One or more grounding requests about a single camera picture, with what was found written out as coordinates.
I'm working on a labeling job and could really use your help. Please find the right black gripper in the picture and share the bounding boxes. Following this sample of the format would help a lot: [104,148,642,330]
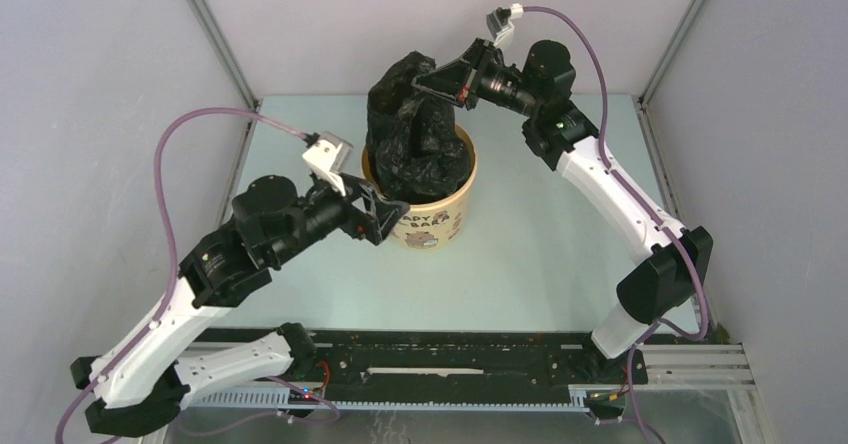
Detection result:
[414,38,542,119]

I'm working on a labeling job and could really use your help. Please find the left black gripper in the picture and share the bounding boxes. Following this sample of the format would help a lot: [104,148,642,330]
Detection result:
[272,166,411,264]

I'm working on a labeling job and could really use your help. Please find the yellow capybara trash bin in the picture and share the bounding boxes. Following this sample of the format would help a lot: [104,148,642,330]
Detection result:
[363,122,477,250]

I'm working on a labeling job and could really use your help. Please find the black trash bag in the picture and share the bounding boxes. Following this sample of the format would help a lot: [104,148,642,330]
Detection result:
[366,51,473,205]

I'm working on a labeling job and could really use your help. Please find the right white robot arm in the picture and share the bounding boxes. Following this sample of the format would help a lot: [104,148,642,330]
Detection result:
[412,39,713,382]

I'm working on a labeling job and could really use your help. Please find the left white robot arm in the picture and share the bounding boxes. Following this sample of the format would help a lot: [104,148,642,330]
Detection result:
[71,175,409,438]

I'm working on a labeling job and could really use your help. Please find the small electronics board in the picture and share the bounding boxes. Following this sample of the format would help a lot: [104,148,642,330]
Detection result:
[287,389,321,405]

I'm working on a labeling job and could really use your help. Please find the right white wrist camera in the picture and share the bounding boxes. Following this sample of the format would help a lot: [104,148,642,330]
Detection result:
[486,3,524,50]

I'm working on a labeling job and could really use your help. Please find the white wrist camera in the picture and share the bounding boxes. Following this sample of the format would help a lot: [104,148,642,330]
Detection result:
[486,3,524,50]
[302,132,353,197]

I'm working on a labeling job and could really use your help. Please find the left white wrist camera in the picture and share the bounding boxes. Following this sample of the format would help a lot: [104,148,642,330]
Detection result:
[302,132,353,197]

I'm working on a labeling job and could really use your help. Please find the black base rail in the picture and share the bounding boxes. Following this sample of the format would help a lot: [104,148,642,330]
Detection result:
[283,330,648,407]

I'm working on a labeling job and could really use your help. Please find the right aluminium frame post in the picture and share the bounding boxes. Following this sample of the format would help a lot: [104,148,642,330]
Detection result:
[638,0,710,108]

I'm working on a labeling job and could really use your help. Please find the aluminium frame post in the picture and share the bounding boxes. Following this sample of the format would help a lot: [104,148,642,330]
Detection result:
[186,0,259,109]
[638,0,710,108]

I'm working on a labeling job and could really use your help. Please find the left aluminium frame post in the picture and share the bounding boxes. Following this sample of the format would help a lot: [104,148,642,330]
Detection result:
[186,0,259,109]

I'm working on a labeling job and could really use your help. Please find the white cable duct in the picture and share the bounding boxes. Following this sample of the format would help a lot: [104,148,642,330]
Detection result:
[192,387,627,414]

